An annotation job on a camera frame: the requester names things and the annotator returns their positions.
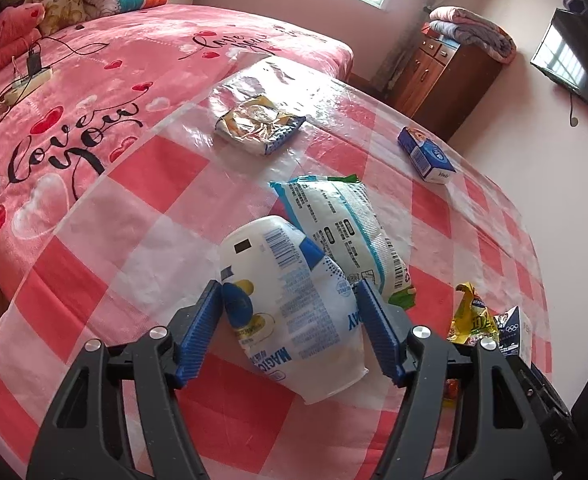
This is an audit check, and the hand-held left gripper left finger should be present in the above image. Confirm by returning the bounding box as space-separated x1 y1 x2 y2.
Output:
26 280 223 480

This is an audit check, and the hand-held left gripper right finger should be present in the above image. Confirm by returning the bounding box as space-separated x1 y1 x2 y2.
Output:
356 278 554 480

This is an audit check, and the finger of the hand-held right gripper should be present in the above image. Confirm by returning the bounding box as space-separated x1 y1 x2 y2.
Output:
516 360 572 426

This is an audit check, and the white and black milk carton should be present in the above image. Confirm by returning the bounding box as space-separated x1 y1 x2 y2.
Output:
494 305 533 361

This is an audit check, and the white blue snack bag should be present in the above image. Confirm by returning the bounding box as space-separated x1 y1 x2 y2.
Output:
219 215 369 405

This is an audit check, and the white packet with green edge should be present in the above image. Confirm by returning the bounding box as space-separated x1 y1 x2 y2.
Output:
269 174 417 308

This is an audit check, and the yellow snack wrapper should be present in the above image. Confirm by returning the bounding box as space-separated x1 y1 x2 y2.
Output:
448 282 500 347

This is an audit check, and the red checked plastic tablecloth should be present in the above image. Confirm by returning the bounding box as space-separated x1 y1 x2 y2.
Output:
0 55 554 480

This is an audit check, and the small blue and white box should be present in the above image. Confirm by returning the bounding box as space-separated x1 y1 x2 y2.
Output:
398 126 456 185

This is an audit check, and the crumpled gold and blue packet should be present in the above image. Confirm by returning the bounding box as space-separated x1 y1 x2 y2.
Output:
214 94 307 159

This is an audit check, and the brown wooden cabinet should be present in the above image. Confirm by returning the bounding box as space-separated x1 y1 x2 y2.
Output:
389 25 504 141

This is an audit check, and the folded pink grey blanket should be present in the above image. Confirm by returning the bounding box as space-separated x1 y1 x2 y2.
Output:
426 6 517 64

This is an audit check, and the grey checked curtain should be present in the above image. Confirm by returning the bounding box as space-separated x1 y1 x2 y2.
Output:
374 0 454 88

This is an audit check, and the black television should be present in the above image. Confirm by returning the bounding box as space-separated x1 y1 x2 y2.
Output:
530 7 588 127

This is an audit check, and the beige floral pillow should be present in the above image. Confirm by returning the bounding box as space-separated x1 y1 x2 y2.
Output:
36 0 87 36

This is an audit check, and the white power strip with cables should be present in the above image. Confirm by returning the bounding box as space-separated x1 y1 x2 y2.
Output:
0 37 110 136

